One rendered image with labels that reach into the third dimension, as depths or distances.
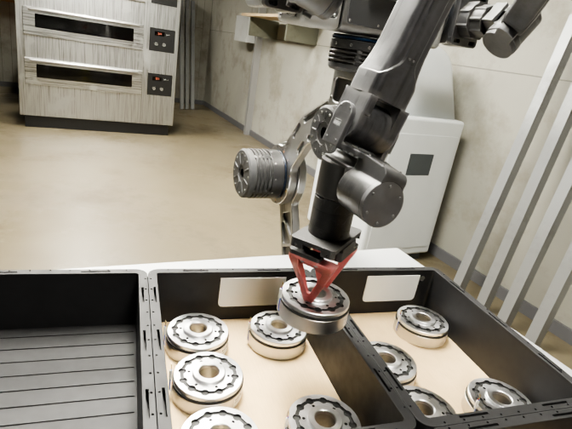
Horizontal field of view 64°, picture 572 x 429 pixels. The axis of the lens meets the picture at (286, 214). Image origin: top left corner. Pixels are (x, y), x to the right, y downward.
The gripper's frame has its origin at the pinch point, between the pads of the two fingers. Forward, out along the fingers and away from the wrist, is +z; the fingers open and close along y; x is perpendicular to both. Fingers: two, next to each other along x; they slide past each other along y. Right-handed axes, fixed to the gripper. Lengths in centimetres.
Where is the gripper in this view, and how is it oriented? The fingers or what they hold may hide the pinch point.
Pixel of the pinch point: (316, 289)
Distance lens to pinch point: 67.3
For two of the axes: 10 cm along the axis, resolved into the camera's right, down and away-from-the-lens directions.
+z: -1.6, 9.2, 3.6
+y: 4.8, -2.5, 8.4
